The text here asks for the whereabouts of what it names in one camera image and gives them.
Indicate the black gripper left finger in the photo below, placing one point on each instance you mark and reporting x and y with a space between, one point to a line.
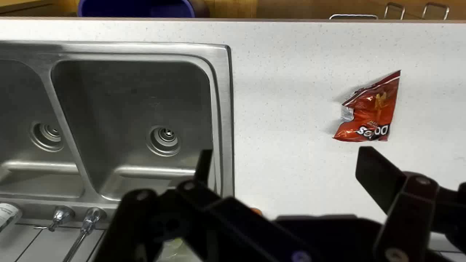
216 228

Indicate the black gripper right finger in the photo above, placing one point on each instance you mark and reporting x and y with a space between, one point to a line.
416 206

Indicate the red Doritos chip packet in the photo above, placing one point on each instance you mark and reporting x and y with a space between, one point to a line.
368 113

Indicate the stainless steel double sink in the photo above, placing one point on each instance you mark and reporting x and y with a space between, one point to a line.
85 122

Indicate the blue bin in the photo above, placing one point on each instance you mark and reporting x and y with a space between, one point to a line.
136 8

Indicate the wooden lower cabinet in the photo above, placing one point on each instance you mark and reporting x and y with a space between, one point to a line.
273 8

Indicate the chrome right tap handle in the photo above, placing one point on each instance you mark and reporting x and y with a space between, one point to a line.
91 218

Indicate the chrome tap handle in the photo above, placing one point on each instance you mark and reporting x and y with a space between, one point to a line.
91 218
61 215

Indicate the chrome left tap handle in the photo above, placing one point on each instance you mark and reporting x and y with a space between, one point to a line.
61 215

